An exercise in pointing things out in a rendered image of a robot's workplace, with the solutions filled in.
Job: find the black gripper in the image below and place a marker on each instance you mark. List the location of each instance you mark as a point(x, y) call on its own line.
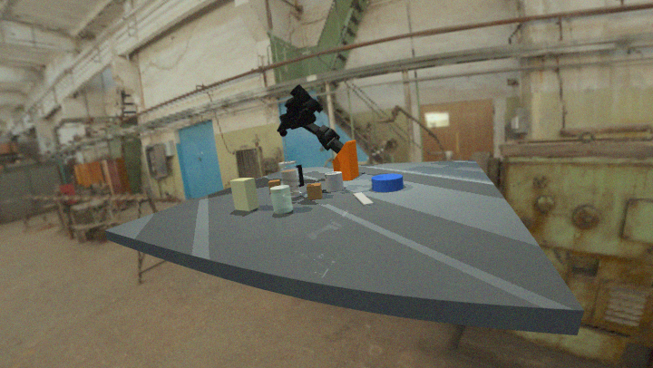
point(302, 119)

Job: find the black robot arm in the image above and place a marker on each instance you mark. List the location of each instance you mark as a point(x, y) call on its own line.
point(323, 133)

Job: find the grey cylinder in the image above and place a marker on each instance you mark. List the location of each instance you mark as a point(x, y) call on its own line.
point(334, 181)

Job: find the white flat bar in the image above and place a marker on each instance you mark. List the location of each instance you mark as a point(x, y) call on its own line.
point(363, 199)

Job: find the pale yellow block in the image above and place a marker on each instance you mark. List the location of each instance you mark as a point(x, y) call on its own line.
point(244, 192)

